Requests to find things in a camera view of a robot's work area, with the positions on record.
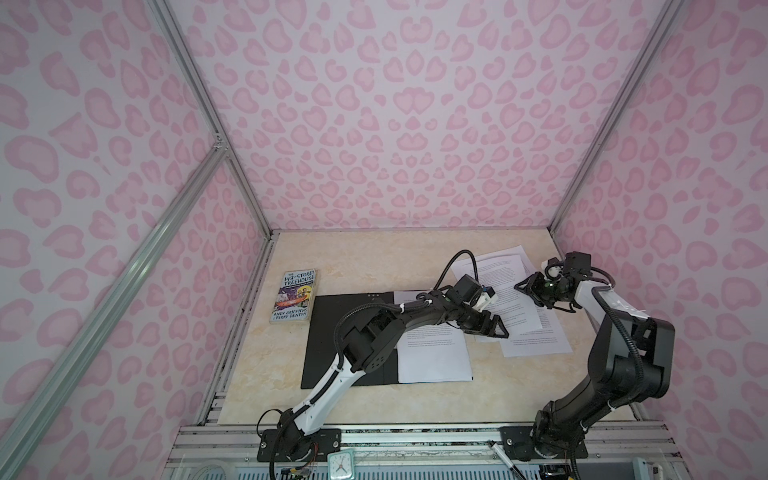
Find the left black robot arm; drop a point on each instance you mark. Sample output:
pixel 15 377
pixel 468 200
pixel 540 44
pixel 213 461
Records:
pixel 363 340

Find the aluminium diagonal frame bar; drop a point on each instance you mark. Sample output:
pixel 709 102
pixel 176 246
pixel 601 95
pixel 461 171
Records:
pixel 35 419

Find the white printed sheet back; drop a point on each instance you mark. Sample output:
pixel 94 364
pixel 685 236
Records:
pixel 433 354

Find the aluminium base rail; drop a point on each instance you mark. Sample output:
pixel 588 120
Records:
pixel 433 444

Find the small white desk clock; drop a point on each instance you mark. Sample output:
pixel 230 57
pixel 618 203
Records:
pixel 341 465

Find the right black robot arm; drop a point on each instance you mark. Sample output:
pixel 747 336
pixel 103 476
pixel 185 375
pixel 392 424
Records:
pixel 629 362

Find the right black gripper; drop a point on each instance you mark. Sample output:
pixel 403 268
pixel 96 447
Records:
pixel 535 279

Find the colourful paperback book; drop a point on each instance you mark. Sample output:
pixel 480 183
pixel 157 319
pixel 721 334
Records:
pixel 295 297

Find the white sheet green header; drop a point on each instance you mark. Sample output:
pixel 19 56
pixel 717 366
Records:
pixel 540 336

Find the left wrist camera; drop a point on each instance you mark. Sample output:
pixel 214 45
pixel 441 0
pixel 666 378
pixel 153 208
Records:
pixel 468 291

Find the white printed sheet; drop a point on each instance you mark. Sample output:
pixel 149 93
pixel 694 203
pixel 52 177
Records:
pixel 488 265
pixel 433 354

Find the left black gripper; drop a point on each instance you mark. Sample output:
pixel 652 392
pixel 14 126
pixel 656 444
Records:
pixel 481 329

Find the black file folder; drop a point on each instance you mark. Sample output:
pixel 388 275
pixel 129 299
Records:
pixel 320 351

